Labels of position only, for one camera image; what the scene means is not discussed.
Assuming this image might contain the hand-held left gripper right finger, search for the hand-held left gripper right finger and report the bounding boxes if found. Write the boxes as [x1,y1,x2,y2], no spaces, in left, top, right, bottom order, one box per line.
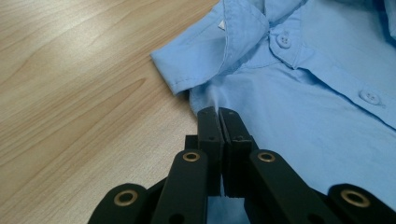
[219,107,260,199]

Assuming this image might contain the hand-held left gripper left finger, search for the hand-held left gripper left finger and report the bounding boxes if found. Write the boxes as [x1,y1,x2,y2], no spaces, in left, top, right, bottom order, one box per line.
[185,106,226,197]

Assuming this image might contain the light blue button shirt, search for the light blue button shirt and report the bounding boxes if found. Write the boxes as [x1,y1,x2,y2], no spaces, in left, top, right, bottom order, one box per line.
[149,0,396,224]

